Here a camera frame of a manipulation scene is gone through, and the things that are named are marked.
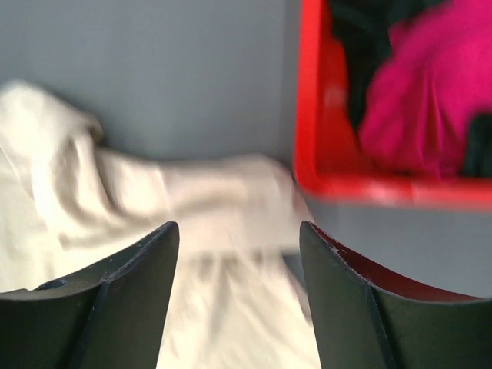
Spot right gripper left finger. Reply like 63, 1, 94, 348
1, 221, 179, 369

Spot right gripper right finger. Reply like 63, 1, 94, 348
299, 221, 491, 369

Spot beige t shirt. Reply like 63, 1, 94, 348
1, 81, 320, 368

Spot red plastic bin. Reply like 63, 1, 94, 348
293, 0, 491, 211

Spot pink t shirt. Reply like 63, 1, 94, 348
358, 1, 491, 178

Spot black t shirt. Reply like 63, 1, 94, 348
329, 1, 491, 178

